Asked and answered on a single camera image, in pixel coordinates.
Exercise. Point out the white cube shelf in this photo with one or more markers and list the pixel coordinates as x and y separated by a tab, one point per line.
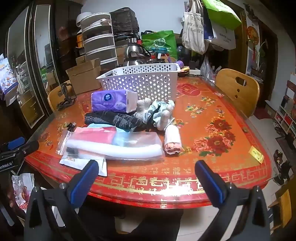
285	109

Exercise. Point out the shiny blue packet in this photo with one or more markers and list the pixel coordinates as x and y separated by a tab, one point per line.
120	140

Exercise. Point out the green tote bag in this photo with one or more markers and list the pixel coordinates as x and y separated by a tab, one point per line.
161	44

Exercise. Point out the open cardboard box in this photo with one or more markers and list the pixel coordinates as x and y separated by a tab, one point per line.
85	76

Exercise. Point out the stacked plastic storage drawers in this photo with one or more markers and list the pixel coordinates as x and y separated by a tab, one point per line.
99	41

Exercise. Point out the white canvas tote bag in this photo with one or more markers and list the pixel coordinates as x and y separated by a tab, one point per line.
193	34

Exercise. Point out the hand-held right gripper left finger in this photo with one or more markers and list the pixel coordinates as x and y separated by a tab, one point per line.
83	183

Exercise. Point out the colourful wall poster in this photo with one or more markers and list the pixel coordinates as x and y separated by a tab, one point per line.
7	76

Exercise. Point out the white foam tube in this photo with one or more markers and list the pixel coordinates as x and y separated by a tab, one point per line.
115	151

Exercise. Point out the clear plastic zip bag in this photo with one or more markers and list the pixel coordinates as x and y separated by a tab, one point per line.
143	139

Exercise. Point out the red wall hanging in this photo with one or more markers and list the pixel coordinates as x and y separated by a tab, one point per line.
252	34

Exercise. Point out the printed snack bag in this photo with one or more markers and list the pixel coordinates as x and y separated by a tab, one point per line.
22	190

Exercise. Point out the white cotton glove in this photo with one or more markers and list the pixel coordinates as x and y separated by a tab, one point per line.
142	110
165	119

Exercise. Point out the pale blue cloth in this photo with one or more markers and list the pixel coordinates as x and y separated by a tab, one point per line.
155	109

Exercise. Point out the dark glass-door cabinet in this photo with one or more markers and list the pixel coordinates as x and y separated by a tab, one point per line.
34	69

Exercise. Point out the plain wooden chair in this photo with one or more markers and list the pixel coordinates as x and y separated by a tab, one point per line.
53	97

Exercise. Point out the wooden chair with cutout back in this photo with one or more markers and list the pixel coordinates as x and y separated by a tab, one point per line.
233	92

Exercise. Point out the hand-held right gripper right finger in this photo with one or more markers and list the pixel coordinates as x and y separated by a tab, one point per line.
211	183

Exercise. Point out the white printed shopping bag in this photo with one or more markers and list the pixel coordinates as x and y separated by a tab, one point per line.
224	38

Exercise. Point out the yellow sticker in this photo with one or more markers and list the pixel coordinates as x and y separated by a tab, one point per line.
256	154

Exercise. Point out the purple tissue pack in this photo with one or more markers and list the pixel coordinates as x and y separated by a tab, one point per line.
111	100

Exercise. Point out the crumpled clear plastic bag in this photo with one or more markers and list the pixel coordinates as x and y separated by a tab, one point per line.
208	68

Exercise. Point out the black knit glove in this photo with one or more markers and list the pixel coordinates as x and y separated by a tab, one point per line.
108	120

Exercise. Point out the white perforated plastic basket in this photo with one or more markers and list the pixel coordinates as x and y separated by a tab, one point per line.
148	81

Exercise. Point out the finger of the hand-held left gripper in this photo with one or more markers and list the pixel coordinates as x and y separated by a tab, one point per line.
29	147
15	141

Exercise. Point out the red flat packet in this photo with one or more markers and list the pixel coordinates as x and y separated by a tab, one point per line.
92	135

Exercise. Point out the green paper bag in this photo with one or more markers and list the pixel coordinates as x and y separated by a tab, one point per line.
222	11

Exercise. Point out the wooden stool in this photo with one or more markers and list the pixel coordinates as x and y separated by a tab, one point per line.
284	204

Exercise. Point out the pink rolled towel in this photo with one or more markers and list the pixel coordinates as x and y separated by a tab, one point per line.
173	140

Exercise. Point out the black plastic bag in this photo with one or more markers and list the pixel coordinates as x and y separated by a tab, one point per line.
124	20

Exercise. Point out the stainless steel kettle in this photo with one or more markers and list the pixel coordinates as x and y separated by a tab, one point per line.
135	54

